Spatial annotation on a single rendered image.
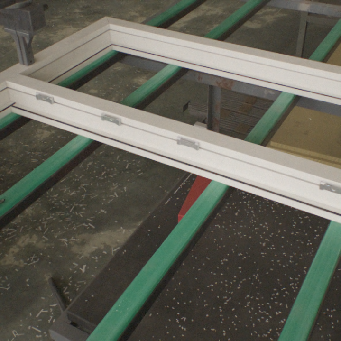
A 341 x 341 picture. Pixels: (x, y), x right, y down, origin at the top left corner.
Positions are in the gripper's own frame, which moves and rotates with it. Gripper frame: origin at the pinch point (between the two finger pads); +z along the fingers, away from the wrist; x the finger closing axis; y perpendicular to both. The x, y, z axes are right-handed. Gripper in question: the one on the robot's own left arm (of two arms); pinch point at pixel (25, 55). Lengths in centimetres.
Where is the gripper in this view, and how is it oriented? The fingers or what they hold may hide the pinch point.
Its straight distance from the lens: 136.0
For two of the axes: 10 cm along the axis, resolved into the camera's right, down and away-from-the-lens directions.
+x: -8.7, -2.9, 4.0
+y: 5.0, -5.2, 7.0
